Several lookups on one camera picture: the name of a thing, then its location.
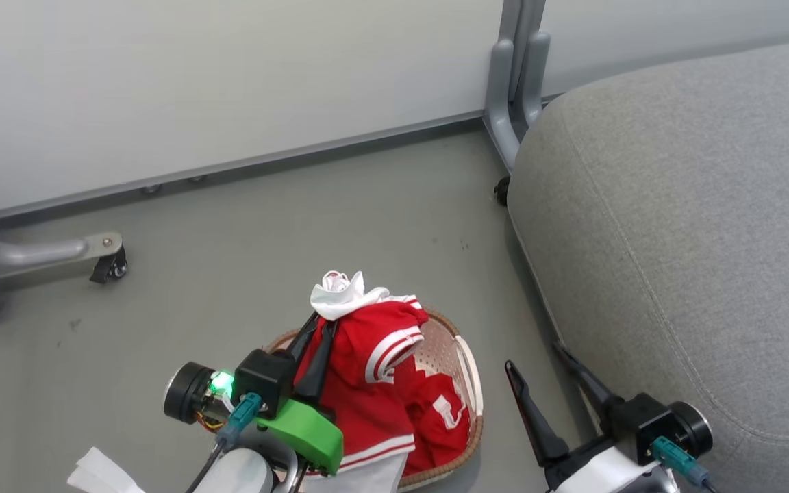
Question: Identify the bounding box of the grey fabric sofa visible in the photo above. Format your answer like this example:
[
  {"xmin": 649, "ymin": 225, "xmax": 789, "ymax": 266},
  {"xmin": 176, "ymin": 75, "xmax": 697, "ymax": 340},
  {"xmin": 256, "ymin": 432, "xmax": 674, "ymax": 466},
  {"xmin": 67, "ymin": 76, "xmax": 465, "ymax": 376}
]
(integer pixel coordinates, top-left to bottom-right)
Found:
[{"xmin": 508, "ymin": 38, "xmax": 789, "ymax": 493}]

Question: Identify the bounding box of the right teal plug black cable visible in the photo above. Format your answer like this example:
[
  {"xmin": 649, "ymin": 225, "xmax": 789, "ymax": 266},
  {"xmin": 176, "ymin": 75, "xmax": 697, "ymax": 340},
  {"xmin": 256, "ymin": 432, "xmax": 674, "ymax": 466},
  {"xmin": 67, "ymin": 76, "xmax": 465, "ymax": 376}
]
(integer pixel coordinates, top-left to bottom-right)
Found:
[{"xmin": 651, "ymin": 437, "xmax": 718, "ymax": 493}]

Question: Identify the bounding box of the left teal plug black cable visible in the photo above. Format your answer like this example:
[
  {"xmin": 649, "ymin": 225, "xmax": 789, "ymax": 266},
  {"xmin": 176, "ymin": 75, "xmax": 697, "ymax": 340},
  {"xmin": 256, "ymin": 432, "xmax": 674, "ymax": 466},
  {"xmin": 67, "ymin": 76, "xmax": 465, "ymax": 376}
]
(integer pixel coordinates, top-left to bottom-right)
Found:
[{"xmin": 184, "ymin": 392, "xmax": 262, "ymax": 493}]

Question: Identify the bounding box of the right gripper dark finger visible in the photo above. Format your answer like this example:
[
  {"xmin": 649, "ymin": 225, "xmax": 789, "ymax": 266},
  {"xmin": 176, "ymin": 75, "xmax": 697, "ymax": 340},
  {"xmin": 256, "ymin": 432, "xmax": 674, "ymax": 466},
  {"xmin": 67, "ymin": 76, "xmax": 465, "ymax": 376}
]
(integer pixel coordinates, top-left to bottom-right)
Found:
[
  {"xmin": 553, "ymin": 342, "xmax": 622, "ymax": 419},
  {"xmin": 504, "ymin": 361, "xmax": 571, "ymax": 468}
]

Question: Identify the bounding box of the red white sports garment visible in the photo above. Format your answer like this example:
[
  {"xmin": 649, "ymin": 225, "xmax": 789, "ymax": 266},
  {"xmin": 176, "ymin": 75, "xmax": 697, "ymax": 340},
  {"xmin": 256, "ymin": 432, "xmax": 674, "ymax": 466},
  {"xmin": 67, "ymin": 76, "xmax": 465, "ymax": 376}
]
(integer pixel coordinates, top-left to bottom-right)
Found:
[{"xmin": 295, "ymin": 270, "xmax": 471, "ymax": 493}]

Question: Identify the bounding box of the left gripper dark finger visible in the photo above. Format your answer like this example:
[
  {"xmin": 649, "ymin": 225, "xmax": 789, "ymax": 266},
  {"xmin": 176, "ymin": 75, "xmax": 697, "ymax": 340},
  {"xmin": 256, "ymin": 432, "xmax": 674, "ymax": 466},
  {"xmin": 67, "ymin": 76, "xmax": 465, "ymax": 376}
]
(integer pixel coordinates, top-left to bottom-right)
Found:
[
  {"xmin": 288, "ymin": 312, "xmax": 321, "ymax": 358},
  {"xmin": 295, "ymin": 320, "xmax": 339, "ymax": 405}
]

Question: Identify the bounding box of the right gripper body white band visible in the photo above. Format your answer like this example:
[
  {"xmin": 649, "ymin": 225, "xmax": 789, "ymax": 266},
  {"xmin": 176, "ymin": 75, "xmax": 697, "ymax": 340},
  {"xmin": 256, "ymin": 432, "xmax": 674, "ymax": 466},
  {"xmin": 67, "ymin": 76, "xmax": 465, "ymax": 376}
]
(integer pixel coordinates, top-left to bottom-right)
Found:
[{"xmin": 545, "ymin": 392, "xmax": 714, "ymax": 493}]

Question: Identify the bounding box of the black caster under bolted foot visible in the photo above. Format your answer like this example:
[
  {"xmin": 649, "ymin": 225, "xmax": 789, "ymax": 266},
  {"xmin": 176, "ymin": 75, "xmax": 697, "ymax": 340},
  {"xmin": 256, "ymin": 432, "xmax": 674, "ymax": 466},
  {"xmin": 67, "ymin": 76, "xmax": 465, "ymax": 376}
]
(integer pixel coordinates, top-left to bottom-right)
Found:
[{"xmin": 89, "ymin": 245, "xmax": 129, "ymax": 286}]

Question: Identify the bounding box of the white folded fabric piece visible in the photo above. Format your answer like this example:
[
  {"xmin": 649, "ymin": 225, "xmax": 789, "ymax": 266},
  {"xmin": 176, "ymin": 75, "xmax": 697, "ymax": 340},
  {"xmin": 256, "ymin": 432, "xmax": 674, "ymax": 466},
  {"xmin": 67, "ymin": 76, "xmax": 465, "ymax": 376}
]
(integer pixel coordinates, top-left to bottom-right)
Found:
[{"xmin": 66, "ymin": 446, "xmax": 146, "ymax": 493}]

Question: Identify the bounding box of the grey partition base rail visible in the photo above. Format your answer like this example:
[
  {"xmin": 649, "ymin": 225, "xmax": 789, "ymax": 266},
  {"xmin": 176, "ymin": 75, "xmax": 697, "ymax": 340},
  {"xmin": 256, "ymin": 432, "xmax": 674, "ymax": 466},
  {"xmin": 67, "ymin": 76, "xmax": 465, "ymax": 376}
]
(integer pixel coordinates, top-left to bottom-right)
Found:
[{"xmin": 0, "ymin": 115, "xmax": 488, "ymax": 221}]

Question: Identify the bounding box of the grey partition post foot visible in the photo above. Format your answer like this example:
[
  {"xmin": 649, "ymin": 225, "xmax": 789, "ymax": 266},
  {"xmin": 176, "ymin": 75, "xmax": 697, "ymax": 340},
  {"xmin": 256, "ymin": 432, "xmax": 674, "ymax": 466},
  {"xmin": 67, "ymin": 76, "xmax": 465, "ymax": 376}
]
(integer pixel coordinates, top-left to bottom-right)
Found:
[{"xmin": 483, "ymin": 0, "xmax": 551, "ymax": 173}]

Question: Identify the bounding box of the cream perforated laundry basket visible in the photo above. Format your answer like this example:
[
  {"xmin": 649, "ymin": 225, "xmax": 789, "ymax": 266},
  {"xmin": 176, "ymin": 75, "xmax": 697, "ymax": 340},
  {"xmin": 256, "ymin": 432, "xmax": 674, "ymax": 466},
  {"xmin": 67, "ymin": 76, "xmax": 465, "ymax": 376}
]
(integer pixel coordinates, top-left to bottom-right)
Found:
[{"xmin": 263, "ymin": 307, "xmax": 485, "ymax": 492}]

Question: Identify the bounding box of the teal plug black cable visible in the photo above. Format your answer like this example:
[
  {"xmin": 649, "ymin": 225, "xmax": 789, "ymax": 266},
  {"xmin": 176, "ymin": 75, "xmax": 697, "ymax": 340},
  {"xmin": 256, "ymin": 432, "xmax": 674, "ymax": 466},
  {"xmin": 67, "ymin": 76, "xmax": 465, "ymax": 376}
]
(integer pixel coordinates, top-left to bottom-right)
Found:
[
  {"xmin": 184, "ymin": 392, "xmax": 262, "ymax": 493},
  {"xmin": 651, "ymin": 437, "xmax": 718, "ymax": 493}
]

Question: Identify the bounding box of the grey partition foot with bolt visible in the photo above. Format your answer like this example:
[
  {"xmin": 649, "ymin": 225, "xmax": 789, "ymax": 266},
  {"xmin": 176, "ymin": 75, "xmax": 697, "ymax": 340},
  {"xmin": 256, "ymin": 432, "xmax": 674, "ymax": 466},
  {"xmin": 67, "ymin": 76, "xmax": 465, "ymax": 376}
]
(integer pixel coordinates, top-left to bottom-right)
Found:
[{"xmin": 0, "ymin": 181, "xmax": 124, "ymax": 280}]

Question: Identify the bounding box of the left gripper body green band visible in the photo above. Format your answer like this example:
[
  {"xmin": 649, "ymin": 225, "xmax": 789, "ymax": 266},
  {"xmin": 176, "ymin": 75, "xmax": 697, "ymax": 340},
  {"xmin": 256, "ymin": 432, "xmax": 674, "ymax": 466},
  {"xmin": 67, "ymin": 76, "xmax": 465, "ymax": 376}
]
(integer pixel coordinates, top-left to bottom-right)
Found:
[{"xmin": 164, "ymin": 349, "xmax": 345, "ymax": 477}]

